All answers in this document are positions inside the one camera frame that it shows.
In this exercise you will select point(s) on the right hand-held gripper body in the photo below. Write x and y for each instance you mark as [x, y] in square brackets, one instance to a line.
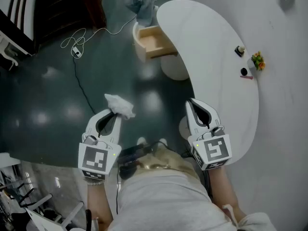
[214, 150]

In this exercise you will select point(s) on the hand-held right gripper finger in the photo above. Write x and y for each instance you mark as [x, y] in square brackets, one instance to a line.
[192, 121]
[213, 113]

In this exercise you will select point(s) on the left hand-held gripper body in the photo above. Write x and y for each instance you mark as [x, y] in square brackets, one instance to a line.
[95, 159]

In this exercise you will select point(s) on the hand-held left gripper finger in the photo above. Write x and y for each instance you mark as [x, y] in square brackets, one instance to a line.
[92, 121]
[115, 131]

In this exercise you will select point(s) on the white plastic bag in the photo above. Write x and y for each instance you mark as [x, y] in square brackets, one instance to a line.
[119, 106]

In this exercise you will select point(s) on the wooden drawer with white front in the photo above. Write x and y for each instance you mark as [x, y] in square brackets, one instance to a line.
[154, 42]

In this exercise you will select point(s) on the person's left forearm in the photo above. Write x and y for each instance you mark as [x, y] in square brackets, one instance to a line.
[98, 201]

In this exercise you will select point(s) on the person's right forearm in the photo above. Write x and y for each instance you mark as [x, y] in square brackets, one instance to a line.
[223, 189]

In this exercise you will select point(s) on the person's white shoe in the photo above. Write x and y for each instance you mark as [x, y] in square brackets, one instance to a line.
[163, 142]
[141, 140]

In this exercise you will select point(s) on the black waist device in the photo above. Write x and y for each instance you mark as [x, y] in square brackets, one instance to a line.
[132, 154]

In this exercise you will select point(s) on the person's beige trousers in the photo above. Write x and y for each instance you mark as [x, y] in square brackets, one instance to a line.
[168, 156]

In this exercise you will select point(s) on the pink strip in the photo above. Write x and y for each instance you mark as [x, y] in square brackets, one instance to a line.
[246, 77]

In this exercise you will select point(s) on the black round lid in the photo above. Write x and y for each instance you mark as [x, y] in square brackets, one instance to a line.
[243, 71]

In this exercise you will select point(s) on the black stand with white knob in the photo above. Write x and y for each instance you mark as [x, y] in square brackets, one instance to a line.
[239, 50]

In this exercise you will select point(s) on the small potted flowers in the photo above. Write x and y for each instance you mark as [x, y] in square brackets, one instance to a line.
[258, 61]

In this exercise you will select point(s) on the person's grey shirt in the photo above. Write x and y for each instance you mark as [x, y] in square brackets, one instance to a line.
[163, 201]

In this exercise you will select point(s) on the dark wooden staircase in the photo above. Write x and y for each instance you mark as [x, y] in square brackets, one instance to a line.
[62, 11]

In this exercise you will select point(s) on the white furniture piece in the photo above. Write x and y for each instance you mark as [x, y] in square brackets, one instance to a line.
[14, 16]

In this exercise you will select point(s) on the white metal frame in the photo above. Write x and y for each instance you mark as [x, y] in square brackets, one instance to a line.
[45, 219]

